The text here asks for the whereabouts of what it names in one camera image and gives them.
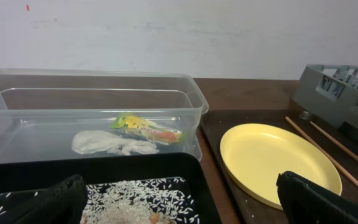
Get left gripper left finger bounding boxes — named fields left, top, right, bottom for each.
left=0, top=175, right=88, bottom=224

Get grey dishwasher rack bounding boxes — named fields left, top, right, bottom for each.
left=291, top=65, right=358, bottom=143

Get wooden chopstick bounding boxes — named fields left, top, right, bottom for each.
left=310, top=121, right=358, bottom=162
left=285, top=116, right=358, bottom=188

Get white napkin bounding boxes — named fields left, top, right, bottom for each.
left=71, top=130, right=159, bottom=156

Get clear plastic bin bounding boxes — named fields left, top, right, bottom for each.
left=0, top=68, right=209, bottom=164

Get rice and food scraps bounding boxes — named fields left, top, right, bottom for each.
left=81, top=177, right=201, bottom=223

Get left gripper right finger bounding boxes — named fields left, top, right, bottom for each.
left=276, top=171, right=358, bottom=224

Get green snack wrapper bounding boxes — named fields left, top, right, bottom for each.
left=110, top=114, right=184, bottom=145

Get yellow plate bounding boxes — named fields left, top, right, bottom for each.
left=220, top=123, right=342, bottom=209

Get black waste tray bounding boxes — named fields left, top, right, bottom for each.
left=0, top=152, right=221, bottom=223

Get brown serving tray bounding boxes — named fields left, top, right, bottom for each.
left=201, top=110, right=358, bottom=223

